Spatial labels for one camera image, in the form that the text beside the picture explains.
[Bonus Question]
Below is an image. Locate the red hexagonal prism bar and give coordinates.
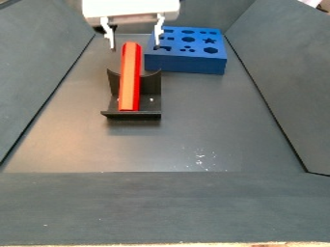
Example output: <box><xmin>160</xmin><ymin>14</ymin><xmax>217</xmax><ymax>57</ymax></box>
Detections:
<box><xmin>118</xmin><ymin>41</ymin><xmax>141</xmax><ymax>111</ymax></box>

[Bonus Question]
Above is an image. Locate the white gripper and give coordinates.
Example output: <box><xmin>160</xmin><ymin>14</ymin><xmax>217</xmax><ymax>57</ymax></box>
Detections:
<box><xmin>81</xmin><ymin>0</ymin><xmax>180</xmax><ymax>50</ymax></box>

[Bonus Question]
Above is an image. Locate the blue foam shape-sorter block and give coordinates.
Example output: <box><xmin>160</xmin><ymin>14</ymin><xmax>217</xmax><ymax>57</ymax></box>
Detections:
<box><xmin>144</xmin><ymin>26</ymin><xmax>227</xmax><ymax>75</ymax></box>

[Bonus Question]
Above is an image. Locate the black curved cradle stand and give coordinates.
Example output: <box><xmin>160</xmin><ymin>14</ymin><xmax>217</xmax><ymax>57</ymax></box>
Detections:
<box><xmin>100</xmin><ymin>70</ymin><xmax>161</xmax><ymax>121</ymax></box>

